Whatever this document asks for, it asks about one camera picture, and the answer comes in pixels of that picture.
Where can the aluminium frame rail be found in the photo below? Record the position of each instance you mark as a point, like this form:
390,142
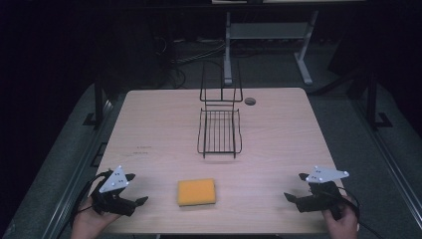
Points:
78,169
391,162

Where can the black metal stand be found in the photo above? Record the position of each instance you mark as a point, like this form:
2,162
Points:
372,106
98,106

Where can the yellow sponge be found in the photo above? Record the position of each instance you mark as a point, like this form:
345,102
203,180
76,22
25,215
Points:
196,191

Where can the person's left hand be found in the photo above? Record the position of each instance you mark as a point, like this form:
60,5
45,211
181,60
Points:
89,220

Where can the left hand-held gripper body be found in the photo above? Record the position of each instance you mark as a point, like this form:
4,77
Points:
112,184

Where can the grey metal desk frame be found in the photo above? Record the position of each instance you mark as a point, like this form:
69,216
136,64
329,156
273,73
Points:
265,30

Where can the person's right hand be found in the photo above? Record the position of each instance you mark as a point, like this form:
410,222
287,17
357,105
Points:
343,224

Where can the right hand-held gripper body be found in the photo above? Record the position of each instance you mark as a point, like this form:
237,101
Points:
321,194

